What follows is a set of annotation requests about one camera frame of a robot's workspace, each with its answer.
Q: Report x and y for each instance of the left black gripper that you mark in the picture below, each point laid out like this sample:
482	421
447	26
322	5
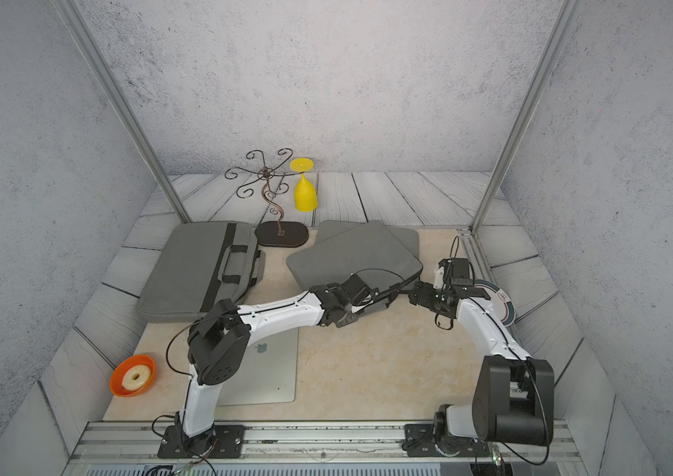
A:
350	320

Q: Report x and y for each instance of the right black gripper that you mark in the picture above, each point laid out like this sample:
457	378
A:
425	290

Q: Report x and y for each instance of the silver apple laptop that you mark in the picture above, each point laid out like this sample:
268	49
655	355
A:
267	374

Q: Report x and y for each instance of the grey zippered laptop bag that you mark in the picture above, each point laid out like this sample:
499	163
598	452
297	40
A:
200	265

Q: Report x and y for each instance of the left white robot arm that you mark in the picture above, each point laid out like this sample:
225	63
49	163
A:
217	343

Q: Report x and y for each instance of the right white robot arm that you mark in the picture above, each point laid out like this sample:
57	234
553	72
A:
513	401

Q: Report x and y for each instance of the white plate green rim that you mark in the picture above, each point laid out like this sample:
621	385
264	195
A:
496	302

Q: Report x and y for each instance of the yellow plastic wine glass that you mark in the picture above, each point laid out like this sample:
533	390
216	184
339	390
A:
305	195

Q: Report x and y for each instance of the orange round object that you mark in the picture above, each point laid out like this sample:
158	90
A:
133	376

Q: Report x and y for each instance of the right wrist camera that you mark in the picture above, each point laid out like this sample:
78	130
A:
440	279

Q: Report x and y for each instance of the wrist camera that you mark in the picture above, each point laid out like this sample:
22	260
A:
356	289
440	279

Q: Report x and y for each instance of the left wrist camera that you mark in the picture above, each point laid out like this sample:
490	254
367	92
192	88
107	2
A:
356	289

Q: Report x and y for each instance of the copper wire stand dark base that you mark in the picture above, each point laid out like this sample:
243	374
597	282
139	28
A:
277	232

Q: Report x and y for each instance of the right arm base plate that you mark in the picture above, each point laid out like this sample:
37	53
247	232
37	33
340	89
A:
421	441

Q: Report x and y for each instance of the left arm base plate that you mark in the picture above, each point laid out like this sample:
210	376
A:
222	441

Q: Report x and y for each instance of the aluminium front rail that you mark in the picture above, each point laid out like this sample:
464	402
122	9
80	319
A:
311	448

